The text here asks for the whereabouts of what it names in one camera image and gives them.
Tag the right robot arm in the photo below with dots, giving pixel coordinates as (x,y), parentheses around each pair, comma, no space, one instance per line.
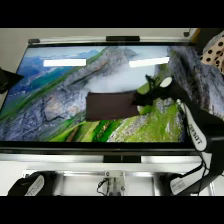
(196,130)

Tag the silver frame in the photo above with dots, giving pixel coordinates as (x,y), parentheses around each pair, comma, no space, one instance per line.
(83,166)

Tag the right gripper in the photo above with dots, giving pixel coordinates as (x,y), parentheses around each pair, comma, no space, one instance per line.
(146,100)

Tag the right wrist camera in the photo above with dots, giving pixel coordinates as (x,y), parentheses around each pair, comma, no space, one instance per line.
(151,81)

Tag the cream black-dotted garment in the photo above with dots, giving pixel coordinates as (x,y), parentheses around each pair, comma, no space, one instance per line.
(215,53)

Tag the brown T-shirt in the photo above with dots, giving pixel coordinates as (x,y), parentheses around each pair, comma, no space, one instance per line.
(110,105)

